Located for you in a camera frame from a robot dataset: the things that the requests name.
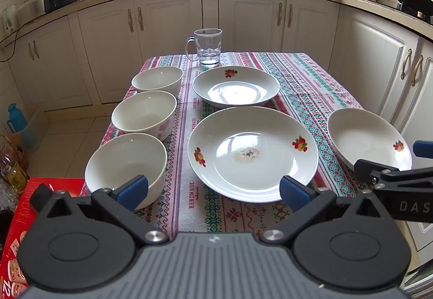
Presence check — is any white ceramic bowl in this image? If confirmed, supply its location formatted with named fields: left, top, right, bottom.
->
left=84, top=133, right=168, bottom=211
left=111, top=90, right=178, bottom=142
left=131, top=66, right=184, bottom=97

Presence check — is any red cardboard box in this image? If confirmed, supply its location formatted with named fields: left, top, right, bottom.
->
left=0, top=177, right=86, bottom=299

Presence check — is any white plate fruit print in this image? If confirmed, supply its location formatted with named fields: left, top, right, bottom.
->
left=192, top=66, right=281, bottom=109
left=327, top=108, right=413, bottom=173
left=187, top=106, right=319, bottom=204

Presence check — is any clear glass mug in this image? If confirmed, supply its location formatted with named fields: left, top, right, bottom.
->
left=185, top=28, right=223, bottom=67

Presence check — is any striped patterned tablecloth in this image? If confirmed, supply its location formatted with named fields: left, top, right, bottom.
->
left=78, top=52, right=374, bottom=243

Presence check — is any black power cable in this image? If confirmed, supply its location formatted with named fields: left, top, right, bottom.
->
left=0, top=28, right=20, bottom=63

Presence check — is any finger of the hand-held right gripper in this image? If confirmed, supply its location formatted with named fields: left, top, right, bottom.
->
left=413, top=140, right=433, bottom=158
left=354, top=159, right=433, bottom=189

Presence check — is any yellow cooking oil jug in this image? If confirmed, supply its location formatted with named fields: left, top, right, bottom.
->
left=0, top=143, right=30, bottom=195

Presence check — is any clear plastic storage bin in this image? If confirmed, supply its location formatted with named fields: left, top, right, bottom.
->
left=14, top=104, right=49, bottom=152

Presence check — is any blue water jug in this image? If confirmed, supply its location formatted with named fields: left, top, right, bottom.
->
left=7, top=103, right=28, bottom=134

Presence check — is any gas stove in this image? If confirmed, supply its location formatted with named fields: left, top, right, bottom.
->
left=396, top=2, right=433, bottom=25

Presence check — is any white electric kettle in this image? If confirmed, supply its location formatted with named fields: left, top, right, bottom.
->
left=1, top=4, right=19, bottom=38

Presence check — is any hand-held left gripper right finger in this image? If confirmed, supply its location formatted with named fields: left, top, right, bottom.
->
left=260, top=175, right=389, bottom=246

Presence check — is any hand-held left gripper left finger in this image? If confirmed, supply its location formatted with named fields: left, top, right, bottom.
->
left=43, top=175, right=170, bottom=247

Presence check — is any white countertop appliance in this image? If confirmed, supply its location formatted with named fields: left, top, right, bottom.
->
left=17, top=0, right=47, bottom=25

